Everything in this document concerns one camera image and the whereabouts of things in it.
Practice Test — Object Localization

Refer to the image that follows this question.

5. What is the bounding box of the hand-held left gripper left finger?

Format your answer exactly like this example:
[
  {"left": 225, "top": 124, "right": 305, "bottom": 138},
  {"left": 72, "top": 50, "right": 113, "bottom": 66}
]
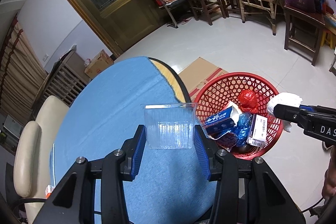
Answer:
[{"left": 45, "top": 124, "right": 147, "bottom": 224}]

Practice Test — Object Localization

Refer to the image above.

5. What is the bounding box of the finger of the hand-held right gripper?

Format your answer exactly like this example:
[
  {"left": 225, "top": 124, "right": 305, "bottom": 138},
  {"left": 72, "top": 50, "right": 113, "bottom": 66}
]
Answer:
[
  {"left": 274, "top": 103, "right": 308, "bottom": 126},
  {"left": 299, "top": 105, "right": 336, "bottom": 116}
]

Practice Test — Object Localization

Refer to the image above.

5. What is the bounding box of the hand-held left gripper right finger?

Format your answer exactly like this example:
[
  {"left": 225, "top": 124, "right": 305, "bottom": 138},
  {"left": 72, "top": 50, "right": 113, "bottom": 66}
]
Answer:
[{"left": 193, "top": 124, "right": 306, "bottom": 224}]

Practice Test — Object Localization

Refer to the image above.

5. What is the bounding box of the white paper ball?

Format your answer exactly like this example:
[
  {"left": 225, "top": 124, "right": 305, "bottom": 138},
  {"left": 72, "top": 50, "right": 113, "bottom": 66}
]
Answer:
[{"left": 267, "top": 92, "right": 302, "bottom": 132}]

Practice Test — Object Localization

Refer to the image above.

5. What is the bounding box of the white medicine box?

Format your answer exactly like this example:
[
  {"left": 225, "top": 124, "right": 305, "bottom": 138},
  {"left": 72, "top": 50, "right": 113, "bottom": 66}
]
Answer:
[{"left": 247, "top": 114, "right": 269, "bottom": 147}]

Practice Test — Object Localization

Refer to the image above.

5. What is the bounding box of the black plastic bag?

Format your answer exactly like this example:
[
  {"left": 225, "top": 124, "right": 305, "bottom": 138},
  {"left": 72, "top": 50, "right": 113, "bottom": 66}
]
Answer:
[{"left": 231, "top": 144, "right": 252, "bottom": 155}]

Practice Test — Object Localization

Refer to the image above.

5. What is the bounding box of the blue toothpaste box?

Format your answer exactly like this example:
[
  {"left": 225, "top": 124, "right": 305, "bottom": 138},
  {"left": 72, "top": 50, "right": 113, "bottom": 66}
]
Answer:
[{"left": 205, "top": 102, "right": 244, "bottom": 148}]

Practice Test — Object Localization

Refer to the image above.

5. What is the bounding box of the red plastic bag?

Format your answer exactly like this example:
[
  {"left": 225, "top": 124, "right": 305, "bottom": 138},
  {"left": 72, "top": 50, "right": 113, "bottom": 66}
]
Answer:
[{"left": 238, "top": 90, "right": 258, "bottom": 112}]

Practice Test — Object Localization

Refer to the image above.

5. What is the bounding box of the clear plastic container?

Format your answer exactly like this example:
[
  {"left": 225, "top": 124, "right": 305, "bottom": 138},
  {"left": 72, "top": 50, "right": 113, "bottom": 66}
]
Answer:
[{"left": 140, "top": 103, "right": 198, "bottom": 150}]

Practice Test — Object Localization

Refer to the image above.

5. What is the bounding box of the blue plastic bag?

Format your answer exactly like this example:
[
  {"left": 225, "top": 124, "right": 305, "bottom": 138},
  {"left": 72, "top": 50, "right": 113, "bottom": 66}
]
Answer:
[{"left": 235, "top": 112, "right": 254, "bottom": 147}]

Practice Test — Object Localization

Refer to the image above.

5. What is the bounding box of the red plastic basket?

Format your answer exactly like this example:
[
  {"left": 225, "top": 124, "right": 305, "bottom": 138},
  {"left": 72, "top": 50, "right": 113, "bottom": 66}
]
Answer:
[{"left": 188, "top": 72, "right": 285, "bottom": 160}]

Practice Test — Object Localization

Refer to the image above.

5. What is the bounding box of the person's right hand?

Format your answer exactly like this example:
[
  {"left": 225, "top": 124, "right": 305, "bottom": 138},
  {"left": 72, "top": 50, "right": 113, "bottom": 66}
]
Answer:
[{"left": 322, "top": 147, "right": 336, "bottom": 198}]

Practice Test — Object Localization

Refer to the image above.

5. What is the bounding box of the blue tablecloth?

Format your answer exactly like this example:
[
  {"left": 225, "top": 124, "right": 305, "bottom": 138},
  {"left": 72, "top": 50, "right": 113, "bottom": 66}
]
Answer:
[{"left": 50, "top": 56, "right": 218, "bottom": 224}]

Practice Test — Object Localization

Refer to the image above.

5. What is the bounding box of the small yellow stool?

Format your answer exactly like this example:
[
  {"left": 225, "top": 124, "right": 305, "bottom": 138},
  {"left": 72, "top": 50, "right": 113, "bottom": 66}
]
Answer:
[{"left": 320, "top": 28, "right": 336, "bottom": 50}]

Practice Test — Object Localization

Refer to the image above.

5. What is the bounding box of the round wooden table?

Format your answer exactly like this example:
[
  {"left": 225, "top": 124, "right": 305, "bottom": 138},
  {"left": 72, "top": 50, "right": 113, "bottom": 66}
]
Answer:
[{"left": 148, "top": 57, "right": 191, "bottom": 109}]

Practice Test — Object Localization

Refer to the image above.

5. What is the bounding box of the flat cardboard sheet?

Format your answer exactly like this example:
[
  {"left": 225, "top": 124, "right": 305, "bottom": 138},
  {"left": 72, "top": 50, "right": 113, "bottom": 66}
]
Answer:
[{"left": 178, "top": 57, "right": 229, "bottom": 98}]

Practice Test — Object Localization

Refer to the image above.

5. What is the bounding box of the dark wooden stool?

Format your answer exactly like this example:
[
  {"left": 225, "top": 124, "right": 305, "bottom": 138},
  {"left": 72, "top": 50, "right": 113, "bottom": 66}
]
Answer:
[{"left": 283, "top": 5, "right": 326, "bottom": 67}]

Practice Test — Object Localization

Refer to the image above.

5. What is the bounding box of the brown cardboard box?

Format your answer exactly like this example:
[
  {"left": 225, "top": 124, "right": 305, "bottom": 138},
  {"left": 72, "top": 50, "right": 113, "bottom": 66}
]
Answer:
[{"left": 84, "top": 49, "right": 114, "bottom": 80}]

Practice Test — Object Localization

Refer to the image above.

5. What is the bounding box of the wooden crib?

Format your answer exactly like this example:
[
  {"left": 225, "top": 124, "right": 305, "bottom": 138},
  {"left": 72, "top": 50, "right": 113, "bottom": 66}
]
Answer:
[{"left": 42, "top": 52, "right": 91, "bottom": 106}]

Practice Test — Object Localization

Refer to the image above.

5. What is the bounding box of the beige leather sofa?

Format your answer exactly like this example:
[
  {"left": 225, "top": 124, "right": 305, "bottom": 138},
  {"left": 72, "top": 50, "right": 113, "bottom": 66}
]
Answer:
[{"left": 13, "top": 95, "right": 70, "bottom": 216}]

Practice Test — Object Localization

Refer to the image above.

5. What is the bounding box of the wicker chair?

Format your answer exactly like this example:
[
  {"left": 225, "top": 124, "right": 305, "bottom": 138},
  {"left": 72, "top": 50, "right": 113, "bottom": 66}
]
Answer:
[{"left": 232, "top": 0, "right": 285, "bottom": 35}]

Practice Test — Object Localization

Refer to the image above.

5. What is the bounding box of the white appliance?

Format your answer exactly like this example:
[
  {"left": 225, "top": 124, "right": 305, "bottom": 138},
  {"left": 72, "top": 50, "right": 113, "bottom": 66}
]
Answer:
[{"left": 4, "top": 115, "right": 23, "bottom": 139}]

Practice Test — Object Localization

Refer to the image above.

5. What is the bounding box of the beige curtain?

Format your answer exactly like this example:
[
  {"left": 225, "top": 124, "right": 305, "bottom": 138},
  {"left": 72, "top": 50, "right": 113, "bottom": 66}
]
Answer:
[{"left": 0, "top": 19, "right": 48, "bottom": 119}]

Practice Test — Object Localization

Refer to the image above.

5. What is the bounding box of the wooden double door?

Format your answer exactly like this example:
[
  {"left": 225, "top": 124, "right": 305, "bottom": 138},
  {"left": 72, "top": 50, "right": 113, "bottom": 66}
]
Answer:
[{"left": 49, "top": 0, "right": 184, "bottom": 56}]

